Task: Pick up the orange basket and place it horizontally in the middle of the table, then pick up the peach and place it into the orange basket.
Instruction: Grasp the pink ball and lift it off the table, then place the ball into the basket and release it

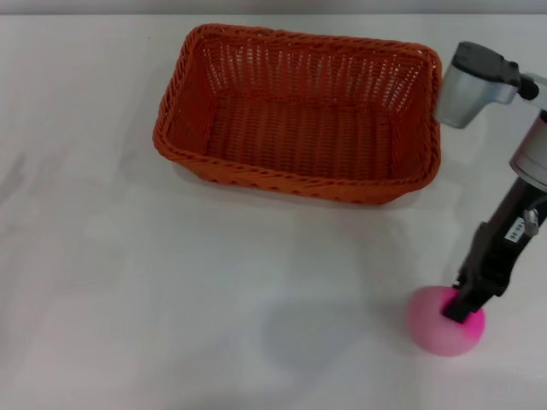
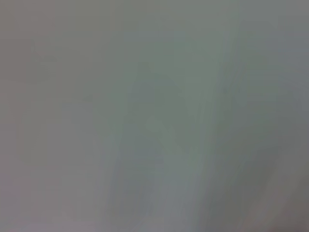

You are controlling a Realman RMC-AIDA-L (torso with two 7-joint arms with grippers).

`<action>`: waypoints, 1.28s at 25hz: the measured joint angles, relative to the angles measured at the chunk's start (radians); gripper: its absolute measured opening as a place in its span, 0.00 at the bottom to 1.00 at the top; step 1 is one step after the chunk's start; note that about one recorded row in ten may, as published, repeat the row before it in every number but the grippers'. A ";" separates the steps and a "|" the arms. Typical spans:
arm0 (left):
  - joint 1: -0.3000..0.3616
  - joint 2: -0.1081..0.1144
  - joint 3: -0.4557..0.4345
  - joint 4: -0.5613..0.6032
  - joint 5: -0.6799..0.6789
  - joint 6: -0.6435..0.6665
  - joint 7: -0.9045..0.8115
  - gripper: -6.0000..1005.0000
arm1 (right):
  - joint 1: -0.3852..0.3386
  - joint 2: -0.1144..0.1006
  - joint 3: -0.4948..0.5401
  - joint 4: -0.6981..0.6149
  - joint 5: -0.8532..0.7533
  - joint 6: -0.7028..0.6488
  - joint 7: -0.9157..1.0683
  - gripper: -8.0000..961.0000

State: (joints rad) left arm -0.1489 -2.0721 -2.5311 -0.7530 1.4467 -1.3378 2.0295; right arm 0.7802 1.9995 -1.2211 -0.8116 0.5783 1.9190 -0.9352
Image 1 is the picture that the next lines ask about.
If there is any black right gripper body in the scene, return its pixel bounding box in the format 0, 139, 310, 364
455, 175, 538, 311

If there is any pink foam ball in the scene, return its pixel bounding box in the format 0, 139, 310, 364
405, 286, 488, 358

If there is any orange woven plastic basket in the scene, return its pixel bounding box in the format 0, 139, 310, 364
151, 23, 444, 208

